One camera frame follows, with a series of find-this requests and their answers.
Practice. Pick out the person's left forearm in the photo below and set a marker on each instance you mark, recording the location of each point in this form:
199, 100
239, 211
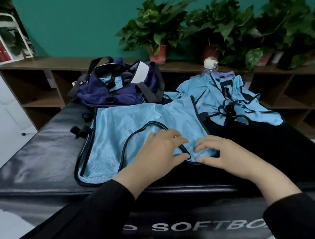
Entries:
83, 211

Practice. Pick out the black leather bench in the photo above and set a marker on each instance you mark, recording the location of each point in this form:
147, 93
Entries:
39, 157

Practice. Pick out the white wheeled cart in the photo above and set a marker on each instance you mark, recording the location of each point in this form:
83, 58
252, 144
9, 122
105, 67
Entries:
19, 34

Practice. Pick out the clear bottle silver cap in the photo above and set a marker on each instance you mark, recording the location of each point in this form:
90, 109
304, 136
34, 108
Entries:
210, 64

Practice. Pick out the green plant in red pot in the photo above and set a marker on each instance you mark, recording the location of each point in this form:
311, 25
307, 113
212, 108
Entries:
221, 24
155, 24

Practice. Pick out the person's left hand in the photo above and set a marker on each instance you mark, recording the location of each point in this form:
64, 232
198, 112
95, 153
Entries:
155, 160

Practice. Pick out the green plant in white pot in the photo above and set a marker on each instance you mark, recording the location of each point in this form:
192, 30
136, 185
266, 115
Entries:
280, 27

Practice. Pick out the navy blue bag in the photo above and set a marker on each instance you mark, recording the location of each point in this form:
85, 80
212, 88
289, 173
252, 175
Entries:
98, 93

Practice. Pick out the person's right hand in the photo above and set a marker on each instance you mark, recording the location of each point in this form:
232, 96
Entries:
231, 157

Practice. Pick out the wooden shelf cabinet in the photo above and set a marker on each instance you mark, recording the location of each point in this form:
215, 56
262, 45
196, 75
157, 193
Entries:
39, 98

